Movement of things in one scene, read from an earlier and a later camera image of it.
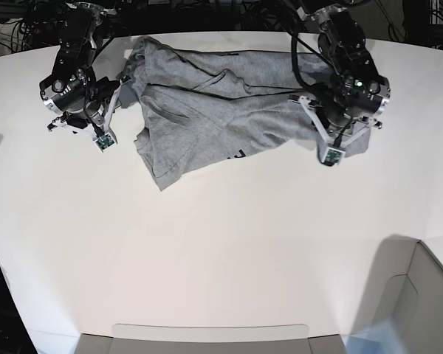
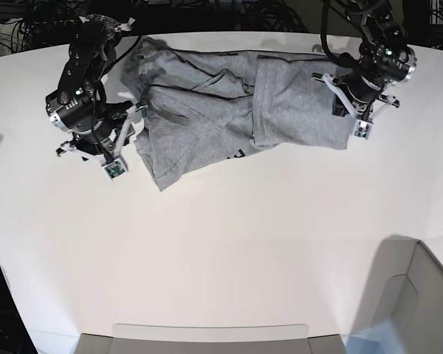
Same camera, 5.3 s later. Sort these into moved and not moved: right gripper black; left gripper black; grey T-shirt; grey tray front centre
Moved: left gripper black; right gripper black
Not moved: grey tray front centre; grey T-shirt
